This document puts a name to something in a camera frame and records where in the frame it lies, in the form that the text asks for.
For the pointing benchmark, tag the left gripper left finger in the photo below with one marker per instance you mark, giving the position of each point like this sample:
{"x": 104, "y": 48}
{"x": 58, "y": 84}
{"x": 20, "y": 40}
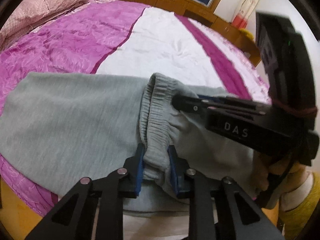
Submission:
{"x": 131, "y": 184}

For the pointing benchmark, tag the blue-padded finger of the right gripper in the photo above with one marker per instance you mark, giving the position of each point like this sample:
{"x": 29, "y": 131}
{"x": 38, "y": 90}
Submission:
{"x": 198, "y": 106}
{"x": 233, "y": 101}

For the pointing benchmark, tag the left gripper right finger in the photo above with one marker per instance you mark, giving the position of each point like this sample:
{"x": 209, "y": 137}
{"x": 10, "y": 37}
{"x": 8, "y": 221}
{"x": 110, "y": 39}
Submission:
{"x": 180, "y": 174}

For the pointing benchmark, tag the grey knit pants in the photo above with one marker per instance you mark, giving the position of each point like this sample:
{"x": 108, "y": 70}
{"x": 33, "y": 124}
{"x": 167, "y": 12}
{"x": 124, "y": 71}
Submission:
{"x": 58, "y": 128}

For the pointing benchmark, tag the person's right hand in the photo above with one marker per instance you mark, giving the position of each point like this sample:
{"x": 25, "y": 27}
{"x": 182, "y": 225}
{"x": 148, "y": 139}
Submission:
{"x": 262, "y": 168}

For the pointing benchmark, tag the pink purple striped bedspread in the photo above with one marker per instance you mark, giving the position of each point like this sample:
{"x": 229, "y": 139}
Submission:
{"x": 124, "y": 39}

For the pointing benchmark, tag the floral cream red curtain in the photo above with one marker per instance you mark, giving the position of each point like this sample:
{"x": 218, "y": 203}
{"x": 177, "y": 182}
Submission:
{"x": 243, "y": 12}

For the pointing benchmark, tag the wooden window cabinet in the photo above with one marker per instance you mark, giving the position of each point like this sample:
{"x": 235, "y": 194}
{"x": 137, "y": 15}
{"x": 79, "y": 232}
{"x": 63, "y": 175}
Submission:
{"x": 205, "y": 15}

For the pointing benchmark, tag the folded pink quilt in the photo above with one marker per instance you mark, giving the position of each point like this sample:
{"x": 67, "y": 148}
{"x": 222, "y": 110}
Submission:
{"x": 31, "y": 13}

